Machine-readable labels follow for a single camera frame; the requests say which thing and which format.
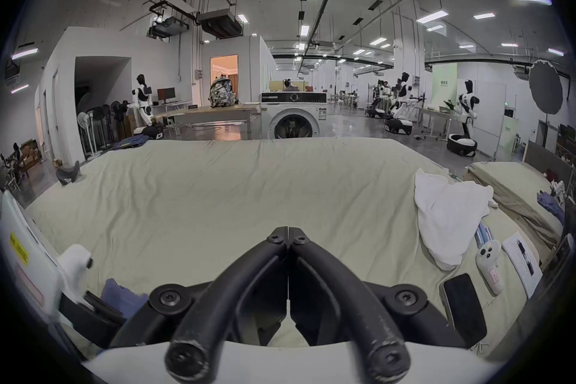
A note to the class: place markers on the group of standing fans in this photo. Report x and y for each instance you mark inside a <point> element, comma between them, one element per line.
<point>101,125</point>

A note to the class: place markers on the white cloth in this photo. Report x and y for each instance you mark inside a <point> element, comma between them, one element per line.
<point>450,215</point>

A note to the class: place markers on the dark blue garment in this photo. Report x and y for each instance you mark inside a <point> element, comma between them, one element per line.
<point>121,292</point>

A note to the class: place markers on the black round reflector on stand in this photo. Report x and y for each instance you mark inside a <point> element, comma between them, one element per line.
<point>545,89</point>

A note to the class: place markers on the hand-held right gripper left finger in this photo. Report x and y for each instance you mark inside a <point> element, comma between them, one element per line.
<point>234,292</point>

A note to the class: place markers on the bed with beige sheet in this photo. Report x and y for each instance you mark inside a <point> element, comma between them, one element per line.
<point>225,193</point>

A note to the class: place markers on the black phone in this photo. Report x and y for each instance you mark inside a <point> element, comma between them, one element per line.
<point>465,308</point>

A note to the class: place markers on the wooden table with backpack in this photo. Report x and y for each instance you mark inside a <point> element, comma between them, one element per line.
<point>211,110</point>

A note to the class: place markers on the white hand controller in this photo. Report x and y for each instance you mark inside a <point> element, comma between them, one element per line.
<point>489,265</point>

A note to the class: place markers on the white printed card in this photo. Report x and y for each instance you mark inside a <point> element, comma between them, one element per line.
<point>524,263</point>

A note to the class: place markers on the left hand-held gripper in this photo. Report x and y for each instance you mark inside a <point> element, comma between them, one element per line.
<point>31,265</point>

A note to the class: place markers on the white table with laptop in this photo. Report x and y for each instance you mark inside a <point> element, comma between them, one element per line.
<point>434,114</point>

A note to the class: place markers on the blue cloth pile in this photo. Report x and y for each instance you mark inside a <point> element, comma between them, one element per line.
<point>130,141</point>

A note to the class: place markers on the desk with monitor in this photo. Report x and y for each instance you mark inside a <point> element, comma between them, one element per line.
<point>173,101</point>

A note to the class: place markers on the blue striped packet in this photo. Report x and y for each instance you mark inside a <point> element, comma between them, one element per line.
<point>483,233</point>

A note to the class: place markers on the white washing machine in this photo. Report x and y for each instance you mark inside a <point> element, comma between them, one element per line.
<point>293,116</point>

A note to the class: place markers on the beige bed with clutter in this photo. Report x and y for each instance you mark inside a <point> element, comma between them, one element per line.
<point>513,188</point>

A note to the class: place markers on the white humanoid robot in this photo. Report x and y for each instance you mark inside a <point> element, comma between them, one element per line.
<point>400,107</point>
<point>465,116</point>
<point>143,103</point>

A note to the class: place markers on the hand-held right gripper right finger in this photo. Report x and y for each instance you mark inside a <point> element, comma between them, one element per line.
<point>342,292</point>

